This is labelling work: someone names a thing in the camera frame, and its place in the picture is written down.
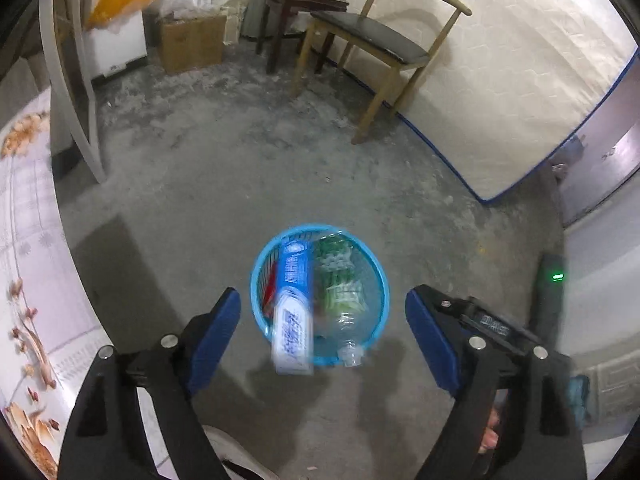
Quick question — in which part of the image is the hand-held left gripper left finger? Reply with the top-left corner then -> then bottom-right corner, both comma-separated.
57,287 -> 242,480

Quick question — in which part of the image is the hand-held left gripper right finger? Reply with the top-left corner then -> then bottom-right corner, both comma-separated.
405,285 -> 586,480

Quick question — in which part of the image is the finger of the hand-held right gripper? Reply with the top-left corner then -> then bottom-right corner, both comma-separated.
437,296 -> 536,351

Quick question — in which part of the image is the blue plastic waste basket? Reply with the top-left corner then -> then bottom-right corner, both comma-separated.
250,224 -> 391,367

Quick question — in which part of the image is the red printed snack bag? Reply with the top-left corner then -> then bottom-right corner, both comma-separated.
262,262 -> 278,306

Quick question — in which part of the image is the blue white toothpaste box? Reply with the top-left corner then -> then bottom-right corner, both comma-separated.
271,240 -> 316,376

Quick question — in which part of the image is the green plastic bottle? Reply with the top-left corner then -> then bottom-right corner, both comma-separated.
312,237 -> 373,367

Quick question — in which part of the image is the person's right hand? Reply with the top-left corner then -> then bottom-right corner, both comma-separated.
479,406 -> 502,456

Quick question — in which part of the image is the person's white shoe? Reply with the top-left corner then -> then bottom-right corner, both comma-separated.
202,425 -> 281,480

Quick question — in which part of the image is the small blue grey object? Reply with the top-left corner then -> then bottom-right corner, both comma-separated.
550,135 -> 586,181

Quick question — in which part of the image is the purple door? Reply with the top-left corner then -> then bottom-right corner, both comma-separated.
555,55 -> 640,226

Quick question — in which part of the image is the floral tablecloth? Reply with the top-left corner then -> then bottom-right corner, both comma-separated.
0,87 -> 166,480

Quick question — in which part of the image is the white mattress with blue edge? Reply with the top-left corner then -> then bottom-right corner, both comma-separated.
327,0 -> 640,204

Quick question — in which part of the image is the cardboard box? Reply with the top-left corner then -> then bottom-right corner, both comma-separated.
159,14 -> 227,75

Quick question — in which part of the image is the wooden chair with dark seat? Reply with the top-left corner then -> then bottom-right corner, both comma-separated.
291,0 -> 472,146

